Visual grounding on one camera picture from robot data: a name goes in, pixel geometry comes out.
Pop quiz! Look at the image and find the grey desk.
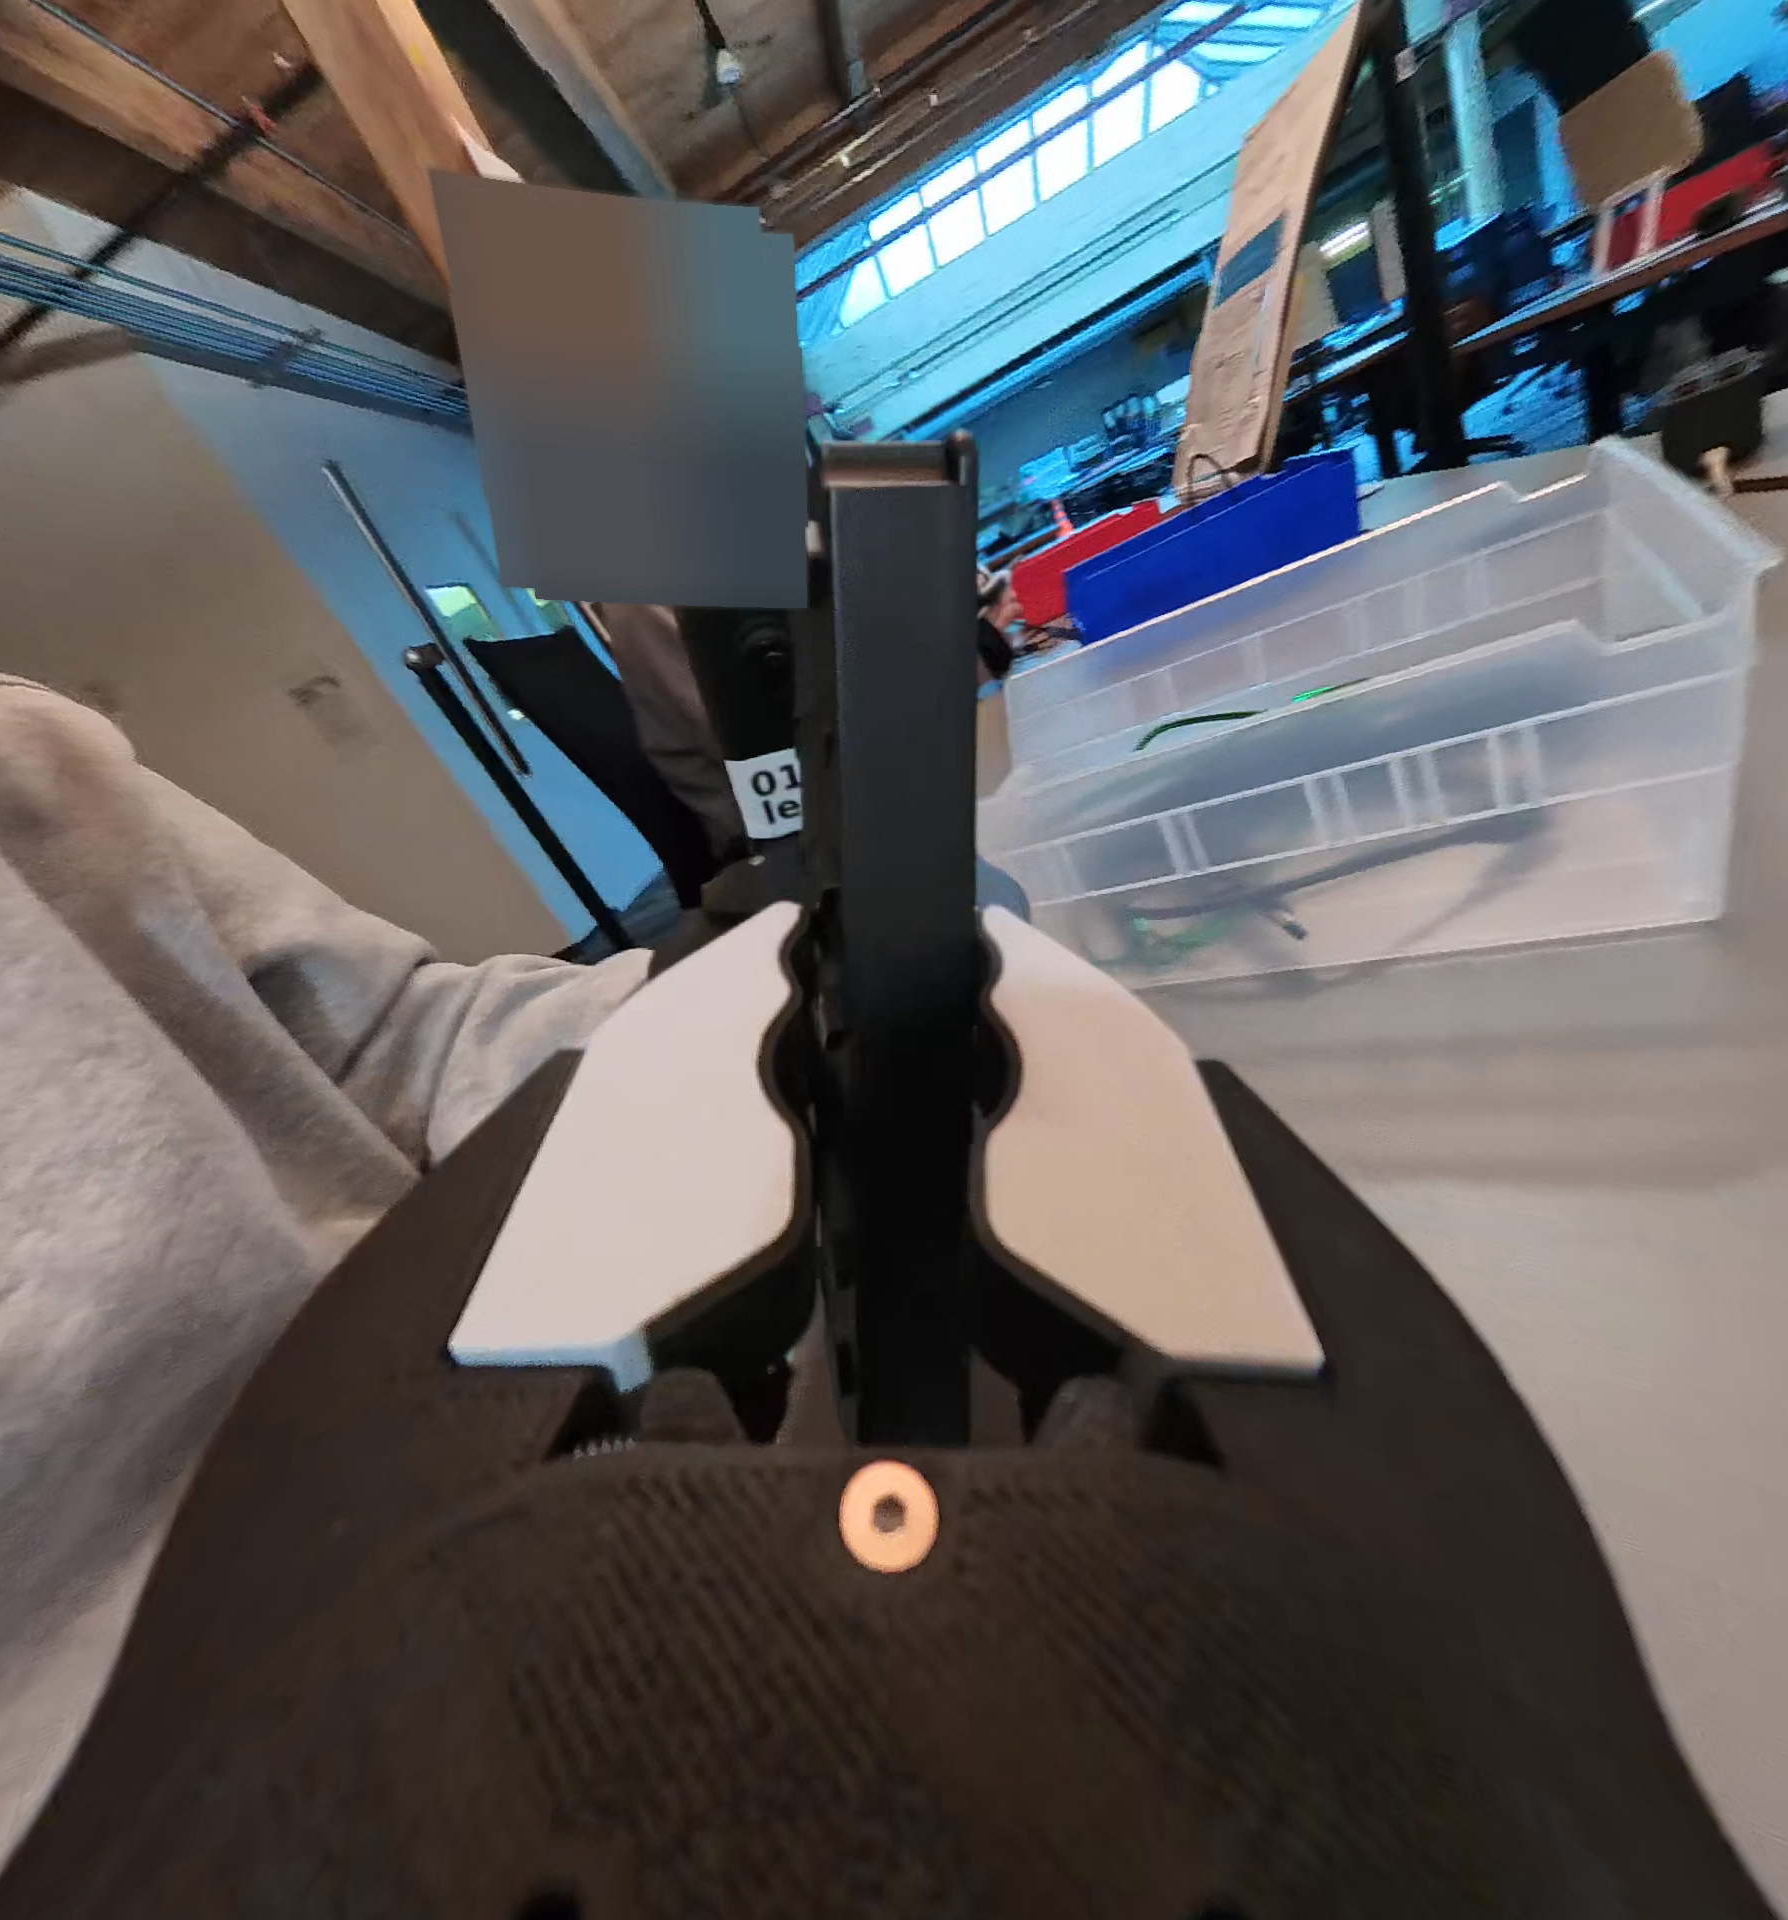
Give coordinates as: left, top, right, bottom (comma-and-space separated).
977, 376, 1788, 1920

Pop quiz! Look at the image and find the wooden display board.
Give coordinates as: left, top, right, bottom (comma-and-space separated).
1169, 0, 1376, 490

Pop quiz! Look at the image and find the red plastic bin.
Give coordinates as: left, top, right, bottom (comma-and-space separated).
1011, 502, 1169, 633

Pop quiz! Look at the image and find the person's grey hoodie torso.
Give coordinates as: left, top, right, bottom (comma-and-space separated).
0, 660, 445, 1920

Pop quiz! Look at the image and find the green braided cable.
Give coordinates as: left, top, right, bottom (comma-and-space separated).
1129, 678, 1376, 981

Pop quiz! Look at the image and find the black metal pole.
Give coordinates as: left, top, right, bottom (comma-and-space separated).
1360, 0, 1470, 471

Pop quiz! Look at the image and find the black office chair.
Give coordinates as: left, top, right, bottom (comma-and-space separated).
460, 633, 719, 919

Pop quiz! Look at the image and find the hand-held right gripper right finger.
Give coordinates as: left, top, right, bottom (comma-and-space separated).
974, 904, 1329, 1378

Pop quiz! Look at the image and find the black power adapter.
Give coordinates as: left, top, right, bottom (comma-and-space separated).
1660, 361, 1771, 492

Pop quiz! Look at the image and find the blue plastic bin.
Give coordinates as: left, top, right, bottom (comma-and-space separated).
1062, 448, 1360, 644

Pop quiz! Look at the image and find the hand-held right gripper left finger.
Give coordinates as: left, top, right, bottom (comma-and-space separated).
449, 900, 816, 1392

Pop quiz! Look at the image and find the black USB hub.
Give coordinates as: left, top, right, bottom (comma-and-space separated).
810, 429, 980, 1449

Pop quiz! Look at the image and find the clear plastic bin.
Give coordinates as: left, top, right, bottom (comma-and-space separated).
977, 434, 1783, 992

